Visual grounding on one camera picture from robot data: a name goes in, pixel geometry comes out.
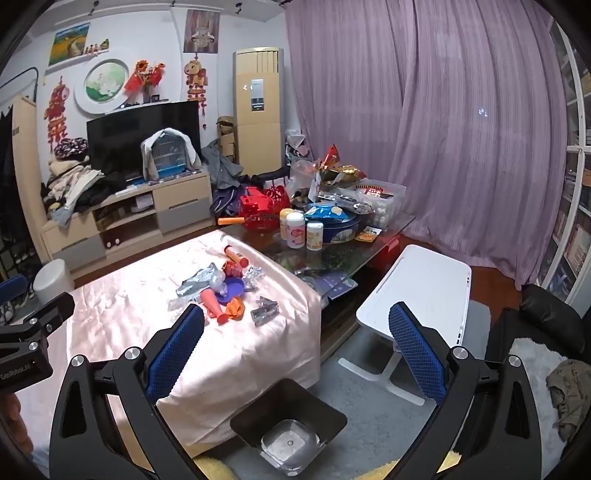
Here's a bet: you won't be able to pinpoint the tall beige panel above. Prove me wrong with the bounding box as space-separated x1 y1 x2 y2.
11 95 49 222

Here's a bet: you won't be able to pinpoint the white fluffy blanket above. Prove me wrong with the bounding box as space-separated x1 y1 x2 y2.
508 338 573 462

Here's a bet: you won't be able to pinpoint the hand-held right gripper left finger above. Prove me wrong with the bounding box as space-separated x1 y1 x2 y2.
48 304 206 480

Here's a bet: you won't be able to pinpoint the pile of snack packaging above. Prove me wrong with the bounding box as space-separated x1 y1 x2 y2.
286 144 370 208

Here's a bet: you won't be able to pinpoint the purple curtain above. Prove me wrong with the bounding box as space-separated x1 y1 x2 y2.
284 0 571 289

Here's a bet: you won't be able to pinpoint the white waste bin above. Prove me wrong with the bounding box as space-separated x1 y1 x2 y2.
33 258 75 311

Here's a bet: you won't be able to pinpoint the stacked cardboard boxes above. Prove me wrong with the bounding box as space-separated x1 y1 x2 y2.
216 115 237 160

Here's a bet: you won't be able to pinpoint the wall poster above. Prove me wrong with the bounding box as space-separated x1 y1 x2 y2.
183 8 219 54

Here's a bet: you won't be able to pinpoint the red openwork basket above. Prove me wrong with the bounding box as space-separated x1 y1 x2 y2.
238 185 291 232

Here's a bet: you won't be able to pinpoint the beige standing air conditioner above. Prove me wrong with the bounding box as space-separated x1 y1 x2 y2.
232 46 284 178

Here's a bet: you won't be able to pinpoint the purple plastic bowl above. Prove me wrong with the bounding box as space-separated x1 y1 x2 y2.
217 276 245 305

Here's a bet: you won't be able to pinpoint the dark blue booklet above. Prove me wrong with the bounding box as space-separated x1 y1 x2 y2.
314 272 358 301

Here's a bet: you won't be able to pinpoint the landscape painting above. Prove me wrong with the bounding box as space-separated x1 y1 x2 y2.
47 22 90 68

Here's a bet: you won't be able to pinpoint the black trash bin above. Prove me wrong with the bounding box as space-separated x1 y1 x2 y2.
229 378 348 477

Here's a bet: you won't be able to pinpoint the dark floral cushion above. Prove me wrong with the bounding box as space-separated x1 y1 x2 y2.
54 137 90 162

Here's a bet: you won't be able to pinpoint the grey jacket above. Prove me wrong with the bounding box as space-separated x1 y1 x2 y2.
201 138 243 190

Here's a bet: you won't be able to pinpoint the silver foil packet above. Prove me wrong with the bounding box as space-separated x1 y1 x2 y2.
250 296 280 328

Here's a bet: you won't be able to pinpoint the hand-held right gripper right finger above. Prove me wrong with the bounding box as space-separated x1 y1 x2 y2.
389 302 544 480

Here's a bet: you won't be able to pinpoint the white bottle cream cap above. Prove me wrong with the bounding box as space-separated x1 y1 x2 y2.
279 208 305 240

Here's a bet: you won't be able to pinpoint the blue bird cage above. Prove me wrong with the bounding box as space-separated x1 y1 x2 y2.
150 134 188 181

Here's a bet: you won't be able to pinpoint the orange tube red cap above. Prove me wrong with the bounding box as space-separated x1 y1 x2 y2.
222 244 250 267

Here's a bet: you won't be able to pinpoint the clear plastic storage box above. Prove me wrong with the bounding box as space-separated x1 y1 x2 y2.
355 178 408 227

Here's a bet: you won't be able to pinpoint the blue round tin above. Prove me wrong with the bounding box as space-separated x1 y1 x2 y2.
318 212 363 244

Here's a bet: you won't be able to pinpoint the hanging doll ornament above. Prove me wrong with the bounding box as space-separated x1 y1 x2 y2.
185 53 208 116

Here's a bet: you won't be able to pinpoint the blue snack packet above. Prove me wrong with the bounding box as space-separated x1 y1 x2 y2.
303 203 352 221

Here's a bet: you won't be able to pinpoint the camouflage cloth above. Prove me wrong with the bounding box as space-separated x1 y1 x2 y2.
546 359 591 441

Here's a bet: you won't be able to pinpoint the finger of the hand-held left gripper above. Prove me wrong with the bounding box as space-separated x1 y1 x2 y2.
0 292 75 352
0 275 27 306

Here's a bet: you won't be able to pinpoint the person's left hand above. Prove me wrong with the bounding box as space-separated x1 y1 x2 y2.
0 396 34 457

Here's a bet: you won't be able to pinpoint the white pet cage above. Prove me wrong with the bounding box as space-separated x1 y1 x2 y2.
140 128 202 182

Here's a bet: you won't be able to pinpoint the round white wall decoration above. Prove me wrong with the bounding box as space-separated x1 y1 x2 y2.
74 58 139 116

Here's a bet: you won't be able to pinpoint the black armchair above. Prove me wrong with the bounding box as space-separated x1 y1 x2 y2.
485 284 591 480

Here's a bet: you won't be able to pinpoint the orange cone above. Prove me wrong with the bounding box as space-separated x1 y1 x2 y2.
201 288 230 325

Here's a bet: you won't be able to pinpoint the red hanging paper decoration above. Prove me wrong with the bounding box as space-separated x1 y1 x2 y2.
45 76 70 153

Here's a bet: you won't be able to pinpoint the glass coffee table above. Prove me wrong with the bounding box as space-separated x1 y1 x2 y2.
222 215 416 365

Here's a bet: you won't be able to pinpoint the pink satin tablecloth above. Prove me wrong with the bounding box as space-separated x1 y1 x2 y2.
9 228 322 462

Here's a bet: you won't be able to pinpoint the white folding table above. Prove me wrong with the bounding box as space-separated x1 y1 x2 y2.
338 244 472 407

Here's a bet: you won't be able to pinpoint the silver foil wrapper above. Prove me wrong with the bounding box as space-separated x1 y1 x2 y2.
177 263 227 298

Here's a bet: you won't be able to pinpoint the clear crumpled plastic wrapper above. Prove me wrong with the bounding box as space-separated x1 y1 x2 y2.
242 267 266 291

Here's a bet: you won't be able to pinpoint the beige television cabinet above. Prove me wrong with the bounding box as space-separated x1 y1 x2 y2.
41 170 214 266

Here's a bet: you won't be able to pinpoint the pile of clothes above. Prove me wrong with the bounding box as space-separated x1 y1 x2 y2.
41 157 125 227

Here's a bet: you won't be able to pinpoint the black television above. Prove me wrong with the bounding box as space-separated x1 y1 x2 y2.
86 100 202 178

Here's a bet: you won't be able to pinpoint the grey floor rug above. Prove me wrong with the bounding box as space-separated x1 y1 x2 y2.
222 300 490 480

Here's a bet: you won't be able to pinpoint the white bottle pink label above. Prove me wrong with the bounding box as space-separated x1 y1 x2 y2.
286 213 306 250

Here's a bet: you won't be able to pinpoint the white bookshelf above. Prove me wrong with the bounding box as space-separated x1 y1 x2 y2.
538 18 591 305

